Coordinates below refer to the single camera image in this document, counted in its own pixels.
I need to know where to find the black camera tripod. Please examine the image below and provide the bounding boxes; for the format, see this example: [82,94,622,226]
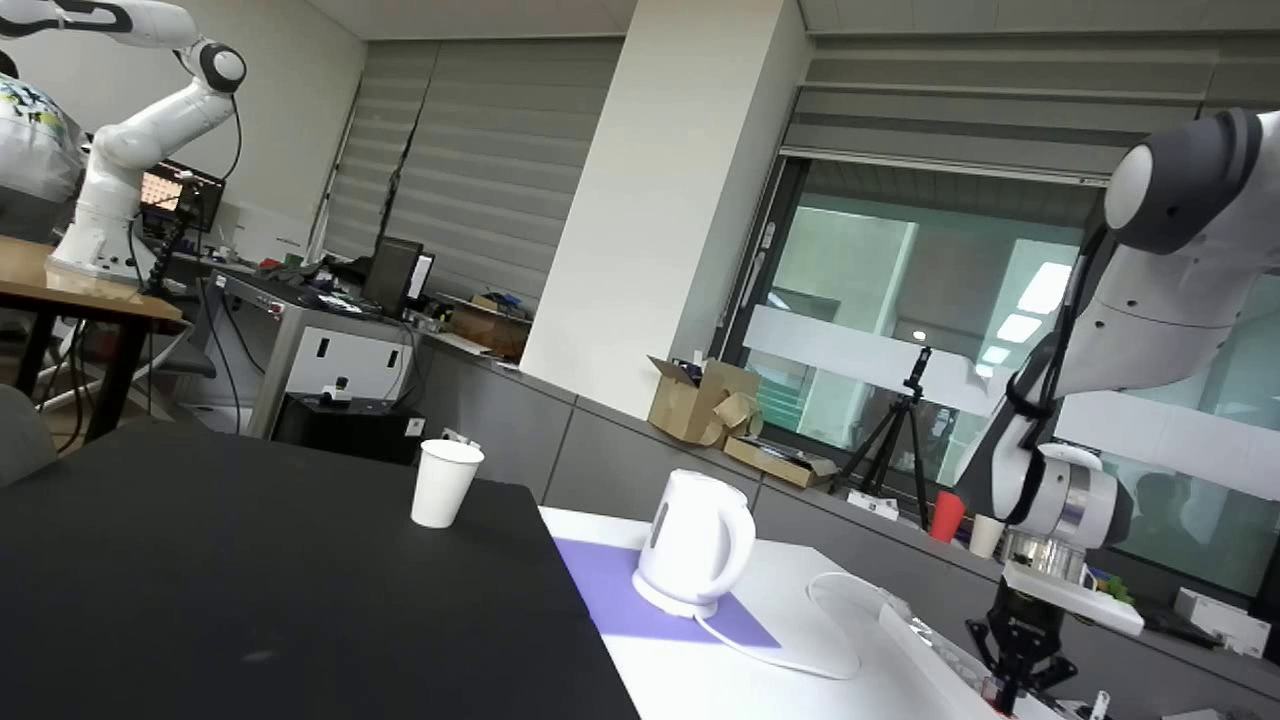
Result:
[825,345,941,533]

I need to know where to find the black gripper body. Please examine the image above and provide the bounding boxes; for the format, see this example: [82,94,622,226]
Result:
[979,581,1078,678]

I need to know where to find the red cup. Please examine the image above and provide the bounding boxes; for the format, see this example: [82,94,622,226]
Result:
[923,487,973,550]

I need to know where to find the wooden table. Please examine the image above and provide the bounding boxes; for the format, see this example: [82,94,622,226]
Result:
[0,233,193,446]

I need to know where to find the white power cable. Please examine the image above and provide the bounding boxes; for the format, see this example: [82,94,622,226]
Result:
[694,568,923,686]

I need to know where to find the patterned grey bag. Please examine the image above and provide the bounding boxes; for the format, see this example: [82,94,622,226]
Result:
[0,69,87,212]

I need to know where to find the flat cardboard piece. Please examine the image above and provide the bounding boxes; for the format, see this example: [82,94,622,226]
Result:
[719,437,821,492]

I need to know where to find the grey metal cabinet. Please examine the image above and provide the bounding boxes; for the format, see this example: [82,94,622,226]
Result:
[214,273,421,446]

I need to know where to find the black monitor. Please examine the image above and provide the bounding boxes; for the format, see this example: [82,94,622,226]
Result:
[362,233,434,322]

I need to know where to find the white power strip adapter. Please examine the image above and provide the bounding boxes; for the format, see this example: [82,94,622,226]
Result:
[873,603,1035,720]

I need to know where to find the white electric kettle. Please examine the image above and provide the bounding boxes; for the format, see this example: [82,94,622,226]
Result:
[629,465,762,621]

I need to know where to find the grey partition wall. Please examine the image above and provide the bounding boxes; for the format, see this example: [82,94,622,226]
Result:
[405,334,1280,718]

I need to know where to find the white paper cup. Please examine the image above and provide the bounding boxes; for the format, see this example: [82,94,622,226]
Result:
[408,437,490,533]

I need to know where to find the white plastic cup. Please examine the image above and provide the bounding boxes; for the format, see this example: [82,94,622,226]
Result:
[965,509,1007,563]

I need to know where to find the open cardboard box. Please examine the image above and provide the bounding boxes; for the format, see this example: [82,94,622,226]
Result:
[646,351,765,452]

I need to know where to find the purple mat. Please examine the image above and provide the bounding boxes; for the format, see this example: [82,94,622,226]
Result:
[552,535,784,657]

